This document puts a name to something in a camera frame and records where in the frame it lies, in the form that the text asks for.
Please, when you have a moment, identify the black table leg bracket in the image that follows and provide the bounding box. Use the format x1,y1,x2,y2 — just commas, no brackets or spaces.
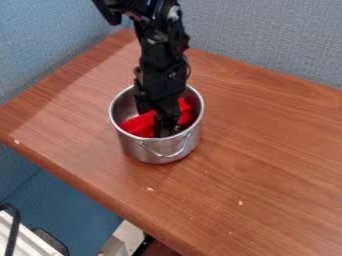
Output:
131,235,156,256

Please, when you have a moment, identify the black cable loop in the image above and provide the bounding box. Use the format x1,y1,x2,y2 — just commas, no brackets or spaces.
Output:
0,203,22,256

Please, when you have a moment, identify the white appliance at corner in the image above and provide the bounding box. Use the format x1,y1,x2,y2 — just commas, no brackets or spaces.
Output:
0,211,70,256

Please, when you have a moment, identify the red rectangular block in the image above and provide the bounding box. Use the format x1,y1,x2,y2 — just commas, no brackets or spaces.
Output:
119,97,196,138

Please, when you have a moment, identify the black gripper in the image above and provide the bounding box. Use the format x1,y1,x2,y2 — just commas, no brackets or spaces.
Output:
134,57,190,138

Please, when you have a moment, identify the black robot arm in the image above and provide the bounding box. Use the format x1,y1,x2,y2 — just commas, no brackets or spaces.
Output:
91,0,192,137

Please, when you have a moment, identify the stainless steel metal pot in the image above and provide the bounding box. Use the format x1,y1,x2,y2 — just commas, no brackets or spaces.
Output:
109,86,205,164

